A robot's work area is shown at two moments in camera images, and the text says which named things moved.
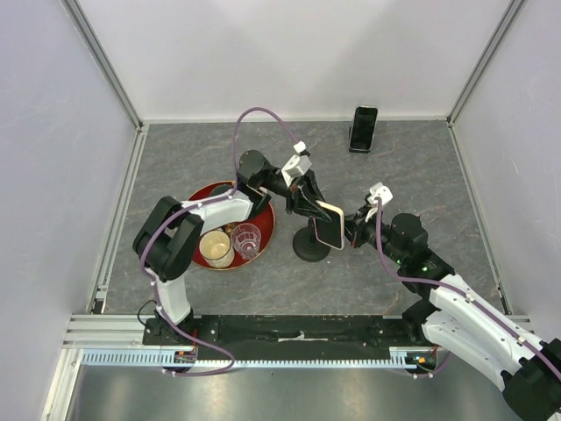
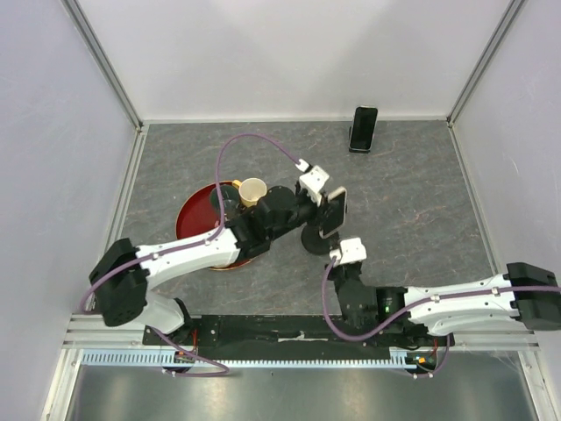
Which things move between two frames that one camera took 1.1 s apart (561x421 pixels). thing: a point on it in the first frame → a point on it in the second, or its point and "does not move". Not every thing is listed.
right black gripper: (356, 224) → (336, 267)
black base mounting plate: (293, 338) does not move
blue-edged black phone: (363, 127) does not move
